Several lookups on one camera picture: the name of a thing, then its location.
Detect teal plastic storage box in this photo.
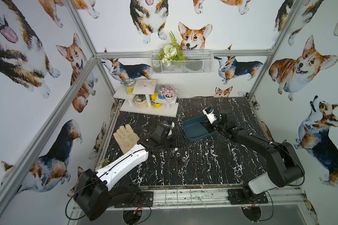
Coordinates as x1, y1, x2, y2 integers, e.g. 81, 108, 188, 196
182, 115, 218, 142

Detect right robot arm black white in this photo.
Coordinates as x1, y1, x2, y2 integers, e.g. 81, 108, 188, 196
202, 108, 305, 197

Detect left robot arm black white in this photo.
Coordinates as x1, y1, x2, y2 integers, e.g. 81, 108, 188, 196
70, 121, 176, 221

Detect beige work glove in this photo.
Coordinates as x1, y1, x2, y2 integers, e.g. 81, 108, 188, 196
113, 124, 140, 154

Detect yellow round toy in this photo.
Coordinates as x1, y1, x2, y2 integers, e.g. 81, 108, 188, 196
151, 92, 163, 109

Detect white tiered display shelf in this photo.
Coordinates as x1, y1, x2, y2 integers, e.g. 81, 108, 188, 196
114, 79, 178, 118

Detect woven basket with plant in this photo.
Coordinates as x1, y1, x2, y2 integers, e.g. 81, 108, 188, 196
134, 94, 148, 109

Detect pink flowers in white pot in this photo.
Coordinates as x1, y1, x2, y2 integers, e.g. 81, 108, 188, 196
161, 85, 177, 103

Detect blue cup on shelf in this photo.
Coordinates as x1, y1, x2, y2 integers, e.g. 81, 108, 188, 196
157, 85, 165, 99

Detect green yellow snack cup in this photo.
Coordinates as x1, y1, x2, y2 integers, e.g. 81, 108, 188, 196
123, 79, 135, 95

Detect green white artificial flowers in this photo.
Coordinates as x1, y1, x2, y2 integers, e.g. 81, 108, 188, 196
157, 31, 187, 67

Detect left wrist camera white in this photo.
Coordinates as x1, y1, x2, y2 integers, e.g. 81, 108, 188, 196
164, 120, 175, 138

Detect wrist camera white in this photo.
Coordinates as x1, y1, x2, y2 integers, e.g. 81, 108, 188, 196
164, 120, 175, 138
202, 107, 217, 124

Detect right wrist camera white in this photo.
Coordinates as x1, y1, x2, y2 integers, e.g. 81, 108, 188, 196
202, 107, 217, 124

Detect white wire wall basket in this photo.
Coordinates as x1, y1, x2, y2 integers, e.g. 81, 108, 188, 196
150, 50, 214, 75

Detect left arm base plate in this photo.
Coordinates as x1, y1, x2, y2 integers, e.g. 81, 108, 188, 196
114, 191, 154, 208

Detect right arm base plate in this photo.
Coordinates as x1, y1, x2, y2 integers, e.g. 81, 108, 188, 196
227, 188, 269, 205

